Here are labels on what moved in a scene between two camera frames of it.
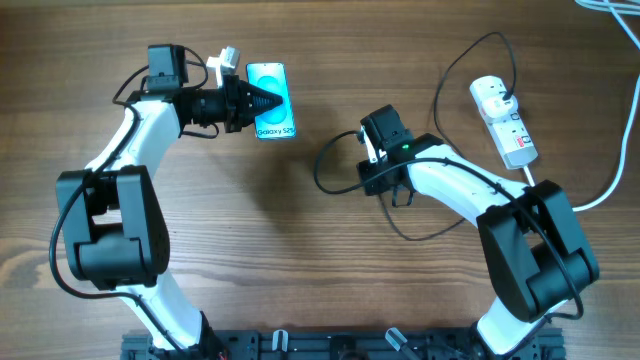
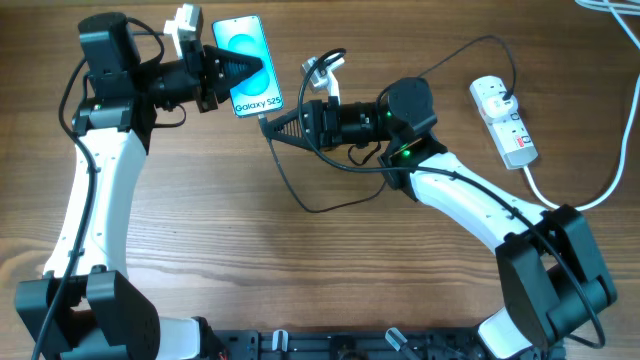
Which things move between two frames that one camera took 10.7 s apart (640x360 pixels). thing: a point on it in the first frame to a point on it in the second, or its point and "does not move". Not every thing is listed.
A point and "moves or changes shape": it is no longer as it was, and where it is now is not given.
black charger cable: [445, 133] to [385, 181]
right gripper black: [372, 187] to [323, 123]
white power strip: [510, 134] does not move
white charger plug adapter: [496, 107] does not move
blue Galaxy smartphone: [278, 122] moves or changes shape
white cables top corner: [619, 8] does not move
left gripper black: [236, 95] to [210, 59]
